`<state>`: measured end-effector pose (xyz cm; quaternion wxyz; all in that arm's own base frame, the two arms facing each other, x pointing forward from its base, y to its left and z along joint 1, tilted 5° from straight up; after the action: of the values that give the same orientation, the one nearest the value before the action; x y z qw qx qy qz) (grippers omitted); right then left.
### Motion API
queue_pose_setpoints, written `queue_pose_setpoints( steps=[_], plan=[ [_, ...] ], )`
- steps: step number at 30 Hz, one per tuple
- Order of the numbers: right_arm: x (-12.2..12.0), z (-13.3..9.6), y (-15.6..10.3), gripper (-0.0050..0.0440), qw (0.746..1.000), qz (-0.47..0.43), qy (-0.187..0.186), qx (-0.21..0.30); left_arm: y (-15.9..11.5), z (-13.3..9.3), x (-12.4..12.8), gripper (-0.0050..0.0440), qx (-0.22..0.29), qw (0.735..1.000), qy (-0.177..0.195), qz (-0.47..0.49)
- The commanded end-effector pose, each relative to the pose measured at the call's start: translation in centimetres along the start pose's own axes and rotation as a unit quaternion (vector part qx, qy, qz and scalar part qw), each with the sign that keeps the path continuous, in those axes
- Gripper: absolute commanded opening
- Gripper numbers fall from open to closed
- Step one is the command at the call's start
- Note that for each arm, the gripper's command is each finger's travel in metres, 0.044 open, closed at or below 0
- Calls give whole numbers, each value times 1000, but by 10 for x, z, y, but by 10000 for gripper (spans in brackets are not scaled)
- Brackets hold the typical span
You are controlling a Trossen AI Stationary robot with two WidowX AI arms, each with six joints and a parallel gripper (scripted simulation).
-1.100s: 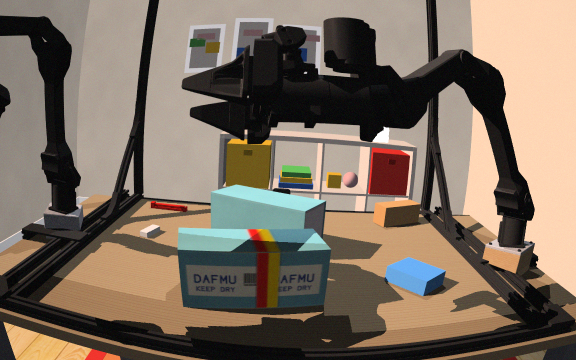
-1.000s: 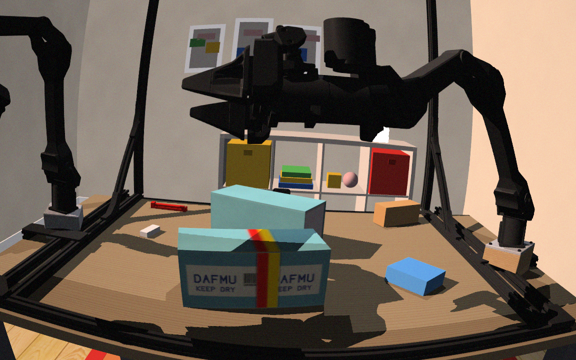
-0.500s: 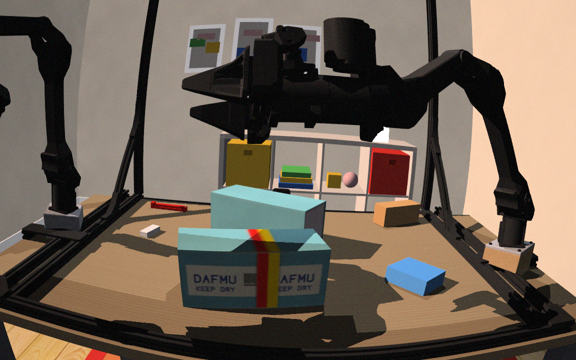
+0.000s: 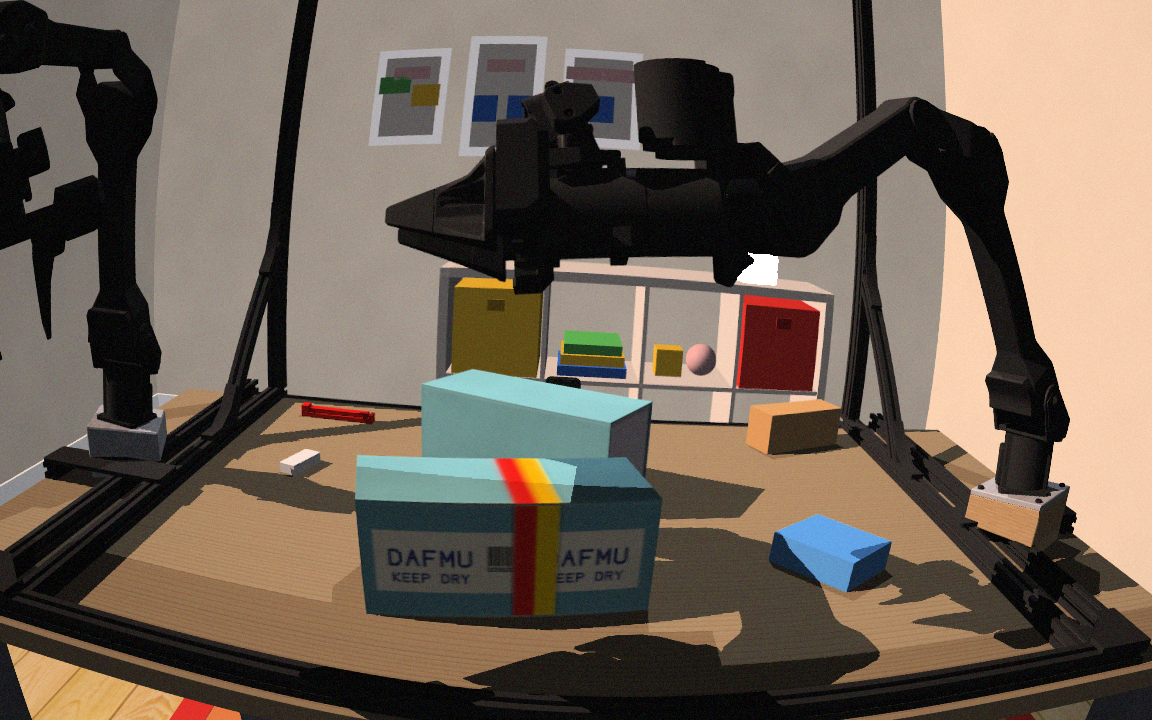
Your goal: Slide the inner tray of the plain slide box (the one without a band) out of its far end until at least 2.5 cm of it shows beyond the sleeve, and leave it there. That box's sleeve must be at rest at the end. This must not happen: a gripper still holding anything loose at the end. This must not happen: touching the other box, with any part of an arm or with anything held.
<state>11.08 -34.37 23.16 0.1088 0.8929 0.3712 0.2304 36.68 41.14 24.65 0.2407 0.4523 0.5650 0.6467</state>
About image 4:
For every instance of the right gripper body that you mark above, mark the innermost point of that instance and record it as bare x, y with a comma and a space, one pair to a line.
73, 205

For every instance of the blue rectangular box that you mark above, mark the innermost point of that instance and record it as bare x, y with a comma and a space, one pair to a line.
830, 552

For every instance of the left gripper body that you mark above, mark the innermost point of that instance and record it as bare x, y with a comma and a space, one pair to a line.
593, 213

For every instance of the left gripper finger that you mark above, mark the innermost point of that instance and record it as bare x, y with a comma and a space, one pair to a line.
460, 211
484, 261

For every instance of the white rectangular block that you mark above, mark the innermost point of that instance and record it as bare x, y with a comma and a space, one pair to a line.
299, 462

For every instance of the light blue box sleeve with red and yellow band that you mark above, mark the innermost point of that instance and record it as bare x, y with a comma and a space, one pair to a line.
490, 538

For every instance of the light blue cardboard box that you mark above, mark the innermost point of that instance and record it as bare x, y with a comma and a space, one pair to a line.
479, 414

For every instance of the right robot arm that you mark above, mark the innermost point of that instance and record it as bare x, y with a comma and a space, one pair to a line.
117, 124

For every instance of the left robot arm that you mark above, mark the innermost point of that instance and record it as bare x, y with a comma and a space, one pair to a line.
685, 108

